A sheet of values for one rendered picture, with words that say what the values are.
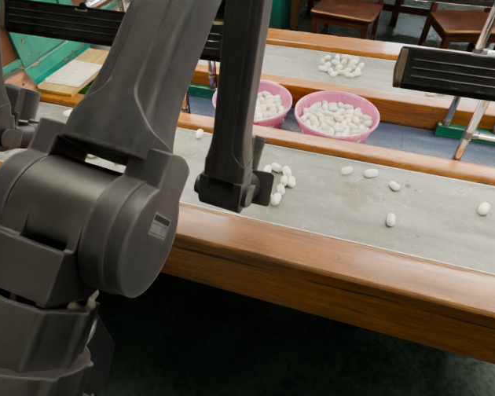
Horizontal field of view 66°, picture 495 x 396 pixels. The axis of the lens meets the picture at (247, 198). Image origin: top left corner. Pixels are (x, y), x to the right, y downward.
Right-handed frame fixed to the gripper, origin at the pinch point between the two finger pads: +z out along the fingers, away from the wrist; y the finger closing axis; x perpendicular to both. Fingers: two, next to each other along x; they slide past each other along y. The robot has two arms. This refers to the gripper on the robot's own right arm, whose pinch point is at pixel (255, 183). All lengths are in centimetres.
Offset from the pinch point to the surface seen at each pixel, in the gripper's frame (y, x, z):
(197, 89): 40, -26, 56
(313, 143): -8.8, -12.3, 29.8
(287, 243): -9.6, 11.7, 0.4
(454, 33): -72, -104, 191
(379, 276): -29.5, 13.3, -1.8
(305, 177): -8.9, -2.4, 21.6
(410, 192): -36.3, -3.9, 23.3
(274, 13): 64, -130, 265
